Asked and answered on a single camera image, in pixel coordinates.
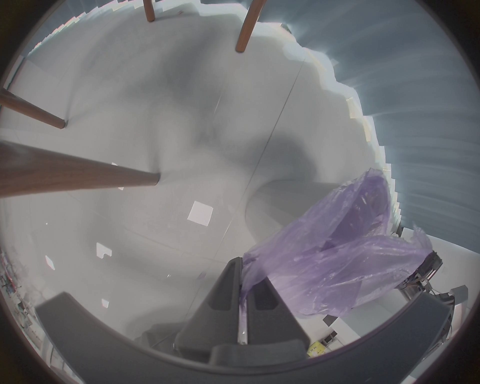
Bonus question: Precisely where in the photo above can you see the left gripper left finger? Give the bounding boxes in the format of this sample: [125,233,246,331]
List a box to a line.
[175,257,244,363]

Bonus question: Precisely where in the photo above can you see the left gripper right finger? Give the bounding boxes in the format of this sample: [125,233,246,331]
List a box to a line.
[247,277,312,349]

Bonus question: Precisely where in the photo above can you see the purple plastic bag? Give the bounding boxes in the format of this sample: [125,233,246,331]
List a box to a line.
[238,167,434,346]

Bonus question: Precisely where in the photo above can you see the white cushioned wooden chair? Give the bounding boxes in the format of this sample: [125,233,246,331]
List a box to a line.
[0,0,268,198]

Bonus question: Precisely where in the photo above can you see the pale blue curtain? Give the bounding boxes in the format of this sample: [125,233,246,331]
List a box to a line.
[22,0,480,251]

